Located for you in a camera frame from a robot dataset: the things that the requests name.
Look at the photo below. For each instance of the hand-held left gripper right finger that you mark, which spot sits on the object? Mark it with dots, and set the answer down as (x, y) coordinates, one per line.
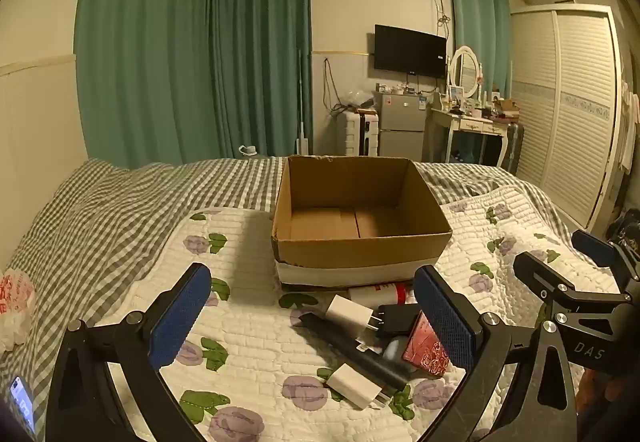
(445, 317)

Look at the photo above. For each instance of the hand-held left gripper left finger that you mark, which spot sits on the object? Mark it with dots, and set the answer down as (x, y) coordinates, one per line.
(182, 317)

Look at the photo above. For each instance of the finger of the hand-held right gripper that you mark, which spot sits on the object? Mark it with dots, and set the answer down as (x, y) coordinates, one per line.
(595, 247)
(542, 274)

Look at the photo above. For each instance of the red patterned box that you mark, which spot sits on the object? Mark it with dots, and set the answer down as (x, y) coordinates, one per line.
(425, 352)

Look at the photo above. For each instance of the black charger plug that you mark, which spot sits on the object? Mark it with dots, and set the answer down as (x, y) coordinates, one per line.
(397, 319)

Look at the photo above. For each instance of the light blue earbuds case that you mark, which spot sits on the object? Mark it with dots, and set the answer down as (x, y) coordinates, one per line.
(395, 348)

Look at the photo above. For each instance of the white bottle with red cap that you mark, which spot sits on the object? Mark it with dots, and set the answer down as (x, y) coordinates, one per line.
(370, 295)

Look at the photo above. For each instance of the white charger plug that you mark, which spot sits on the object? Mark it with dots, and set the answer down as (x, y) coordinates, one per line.
(352, 384)
(345, 314)

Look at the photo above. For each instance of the black cylindrical device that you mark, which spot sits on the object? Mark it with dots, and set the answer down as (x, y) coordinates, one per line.
(345, 347)

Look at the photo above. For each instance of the brown cardboard box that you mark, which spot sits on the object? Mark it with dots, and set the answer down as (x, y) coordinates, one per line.
(350, 249)

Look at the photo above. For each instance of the white floral quilt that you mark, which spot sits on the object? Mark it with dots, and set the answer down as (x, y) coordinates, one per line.
(250, 322)

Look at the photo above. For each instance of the grey checked bed sheet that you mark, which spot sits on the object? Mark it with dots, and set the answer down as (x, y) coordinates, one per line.
(100, 232)

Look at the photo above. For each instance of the white slatted wardrobe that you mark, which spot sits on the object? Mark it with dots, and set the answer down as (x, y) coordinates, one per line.
(570, 122)

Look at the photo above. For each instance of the dark suitcase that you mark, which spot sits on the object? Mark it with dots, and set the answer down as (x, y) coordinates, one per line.
(512, 147)

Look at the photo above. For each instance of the hanging white clothes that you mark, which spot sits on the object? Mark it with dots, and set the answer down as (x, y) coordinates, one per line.
(631, 122)

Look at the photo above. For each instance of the white dressing table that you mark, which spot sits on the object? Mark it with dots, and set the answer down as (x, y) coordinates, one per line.
(475, 125)

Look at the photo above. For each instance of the red and white plastic bag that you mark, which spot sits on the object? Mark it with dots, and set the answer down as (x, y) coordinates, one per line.
(15, 307)

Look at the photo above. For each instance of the smartphone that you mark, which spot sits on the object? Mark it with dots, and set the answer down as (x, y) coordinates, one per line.
(22, 404)

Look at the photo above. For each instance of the grey small fridge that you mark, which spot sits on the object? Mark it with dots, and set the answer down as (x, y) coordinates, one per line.
(400, 122)

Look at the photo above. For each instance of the white suitcase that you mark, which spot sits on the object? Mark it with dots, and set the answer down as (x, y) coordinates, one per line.
(352, 132)

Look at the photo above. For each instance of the oval white mirror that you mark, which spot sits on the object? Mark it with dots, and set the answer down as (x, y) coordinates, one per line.
(465, 70)

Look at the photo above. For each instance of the clear plastic bag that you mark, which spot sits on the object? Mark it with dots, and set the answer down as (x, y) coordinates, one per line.
(359, 98)

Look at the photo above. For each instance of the pale teal curtain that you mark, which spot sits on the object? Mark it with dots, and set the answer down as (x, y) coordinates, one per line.
(480, 32)

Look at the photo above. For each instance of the wide green curtain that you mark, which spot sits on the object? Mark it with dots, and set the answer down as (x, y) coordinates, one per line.
(145, 47)

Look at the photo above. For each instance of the narrow green curtain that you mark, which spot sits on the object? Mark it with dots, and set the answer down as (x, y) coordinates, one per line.
(260, 52)

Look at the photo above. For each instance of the black wall television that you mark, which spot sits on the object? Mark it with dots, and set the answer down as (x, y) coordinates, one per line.
(410, 51)

